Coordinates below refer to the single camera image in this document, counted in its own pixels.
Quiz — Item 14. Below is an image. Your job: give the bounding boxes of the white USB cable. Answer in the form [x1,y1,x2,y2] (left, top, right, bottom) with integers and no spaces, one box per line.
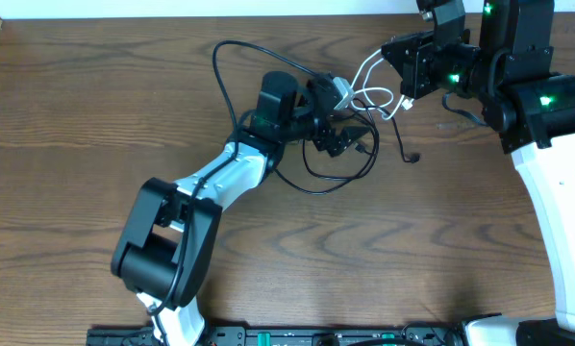
[347,47,414,121]

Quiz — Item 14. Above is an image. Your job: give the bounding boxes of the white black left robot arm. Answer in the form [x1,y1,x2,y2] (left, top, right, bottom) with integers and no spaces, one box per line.
[111,71,367,345]

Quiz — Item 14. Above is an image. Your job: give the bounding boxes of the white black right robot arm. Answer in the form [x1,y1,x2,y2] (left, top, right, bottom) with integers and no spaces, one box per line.
[381,0,575,345]

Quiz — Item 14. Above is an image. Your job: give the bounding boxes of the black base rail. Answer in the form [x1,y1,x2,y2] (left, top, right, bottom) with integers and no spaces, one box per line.
[85,323,466,346]

